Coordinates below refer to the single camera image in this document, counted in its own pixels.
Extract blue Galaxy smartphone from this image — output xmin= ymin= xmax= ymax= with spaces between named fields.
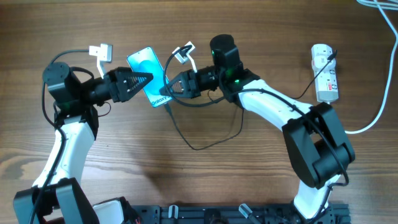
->
xmin=127 ymin=46 xmax=172 ymax=108

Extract black USB charging cable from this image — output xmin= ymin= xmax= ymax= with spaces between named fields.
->
xmin=163 ymin=49 xmax=338 ymax=151

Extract white cables at corner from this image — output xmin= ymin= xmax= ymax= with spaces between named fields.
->
xmin=356 ymin=0 xmax=398 ymax=12

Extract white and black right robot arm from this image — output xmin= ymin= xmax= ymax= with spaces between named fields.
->
xmin=160 ymin=34 xmax=355 ymax=223

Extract white power strip cord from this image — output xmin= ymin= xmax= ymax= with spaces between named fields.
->
xmin=326 ymin=0 xmax=398 ymax=135

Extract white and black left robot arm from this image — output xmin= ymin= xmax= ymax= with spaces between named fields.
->
xmin=13 ymin=62 xmax=153 ymax=223

